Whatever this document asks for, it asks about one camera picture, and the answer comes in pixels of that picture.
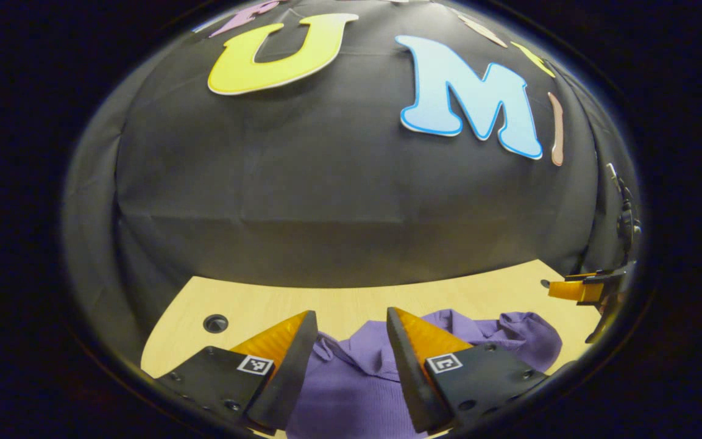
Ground black backdrop cloth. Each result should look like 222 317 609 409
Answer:
62 0 641 360

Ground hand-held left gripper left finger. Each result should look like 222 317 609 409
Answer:
155 310 319 435

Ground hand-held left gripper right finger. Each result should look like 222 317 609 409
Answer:
386 307 550 435

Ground purple button-up garment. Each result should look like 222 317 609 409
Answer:
286 309 564 439

